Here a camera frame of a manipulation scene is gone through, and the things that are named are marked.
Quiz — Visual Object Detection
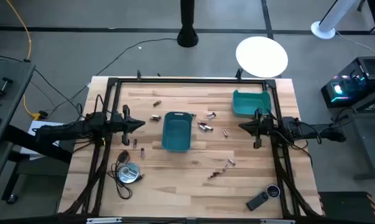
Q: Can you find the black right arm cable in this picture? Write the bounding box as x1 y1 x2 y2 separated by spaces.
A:
266 107 358 166

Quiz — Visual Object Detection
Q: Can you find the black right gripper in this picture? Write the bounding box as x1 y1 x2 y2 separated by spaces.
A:
238 108 281 149

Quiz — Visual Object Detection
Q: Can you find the black pole stand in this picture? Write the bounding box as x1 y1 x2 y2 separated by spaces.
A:
177 0 199 48

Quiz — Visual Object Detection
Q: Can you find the black handle tool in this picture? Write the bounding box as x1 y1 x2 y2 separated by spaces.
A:
0 77 14 98

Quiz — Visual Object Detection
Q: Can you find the white paper sheet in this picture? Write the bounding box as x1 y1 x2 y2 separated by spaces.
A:
20 120 65 156

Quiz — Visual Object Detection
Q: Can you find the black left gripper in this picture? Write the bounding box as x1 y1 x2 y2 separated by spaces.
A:
111 105 146 146

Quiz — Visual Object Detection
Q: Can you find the black hazard-striped mat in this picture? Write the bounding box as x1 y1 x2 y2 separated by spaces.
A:
317 191 375 224

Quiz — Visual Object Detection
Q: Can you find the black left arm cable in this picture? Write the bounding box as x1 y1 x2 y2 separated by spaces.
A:
76 94 114 123

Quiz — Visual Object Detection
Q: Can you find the long teal plastic bin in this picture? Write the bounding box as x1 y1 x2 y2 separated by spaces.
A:
160 111 193 153

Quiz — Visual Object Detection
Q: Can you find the yellow floor cable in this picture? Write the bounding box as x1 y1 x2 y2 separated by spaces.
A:
5 0 35 118

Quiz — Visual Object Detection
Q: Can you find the short teal plastic bin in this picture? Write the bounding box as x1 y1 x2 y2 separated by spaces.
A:
232 89 272 119

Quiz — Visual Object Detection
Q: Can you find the round black lens cap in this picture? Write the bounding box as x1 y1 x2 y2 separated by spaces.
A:
266 184 281 199

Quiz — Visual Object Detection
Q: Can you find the black lit computer case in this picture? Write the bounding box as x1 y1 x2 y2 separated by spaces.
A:
320 55 375 109

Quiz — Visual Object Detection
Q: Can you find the black floor cable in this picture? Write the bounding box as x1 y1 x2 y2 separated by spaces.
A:
52 37 178 114

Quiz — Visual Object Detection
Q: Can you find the silver metal bracket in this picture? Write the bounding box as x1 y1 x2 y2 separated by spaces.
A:
260 219 296 224
86 217 123 224

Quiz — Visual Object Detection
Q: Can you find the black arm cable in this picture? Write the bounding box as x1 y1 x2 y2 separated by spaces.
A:
266 107 358 166
76 94 114 123

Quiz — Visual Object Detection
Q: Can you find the grey fan cable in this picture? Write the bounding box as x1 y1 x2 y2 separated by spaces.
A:
334 30 375 55

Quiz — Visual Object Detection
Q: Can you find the black rectangular handset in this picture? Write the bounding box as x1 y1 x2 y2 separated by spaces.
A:
246 191 270 212

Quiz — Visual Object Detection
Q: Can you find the white round table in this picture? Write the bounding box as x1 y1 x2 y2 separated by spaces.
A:
235 36 289 78

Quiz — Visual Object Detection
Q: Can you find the white fan base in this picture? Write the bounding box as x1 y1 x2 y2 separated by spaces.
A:
310 0 358 40

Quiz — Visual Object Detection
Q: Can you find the yellow power plug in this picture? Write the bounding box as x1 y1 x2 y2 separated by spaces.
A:
31 110 49 121

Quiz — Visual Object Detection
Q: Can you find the silver disc spool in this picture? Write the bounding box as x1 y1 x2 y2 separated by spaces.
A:
117 162 141 184

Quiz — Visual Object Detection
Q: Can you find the grey desk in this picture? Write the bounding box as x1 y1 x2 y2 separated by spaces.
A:
0 58 36 144

